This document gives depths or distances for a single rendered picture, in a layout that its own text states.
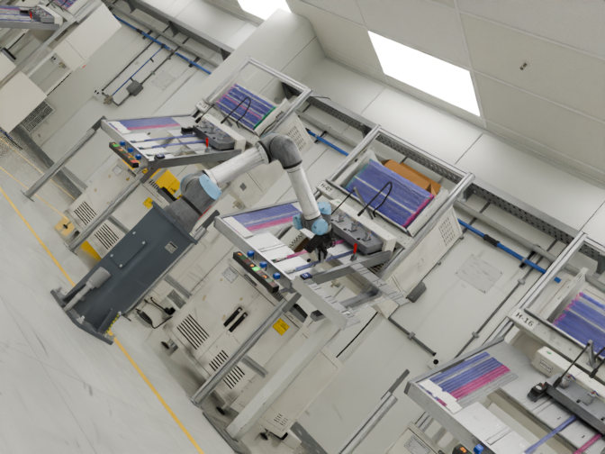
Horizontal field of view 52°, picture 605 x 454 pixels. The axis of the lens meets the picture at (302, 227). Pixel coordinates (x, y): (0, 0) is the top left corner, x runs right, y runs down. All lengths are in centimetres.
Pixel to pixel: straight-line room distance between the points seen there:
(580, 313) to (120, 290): 204
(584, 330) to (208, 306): 195
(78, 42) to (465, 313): 480
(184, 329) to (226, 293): 31
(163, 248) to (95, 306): 35
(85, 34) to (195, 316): 430
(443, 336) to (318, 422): 114
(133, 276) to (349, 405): 264
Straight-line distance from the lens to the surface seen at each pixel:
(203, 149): 434
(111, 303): 264
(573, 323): 315
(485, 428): 263
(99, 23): 729
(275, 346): 330
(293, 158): 276
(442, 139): 580
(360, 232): 349
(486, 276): 498
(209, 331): 354
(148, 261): 261
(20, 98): 722
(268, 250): 326
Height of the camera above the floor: 53
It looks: 8 degrees up
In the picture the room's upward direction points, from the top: 43 degrees clockwise
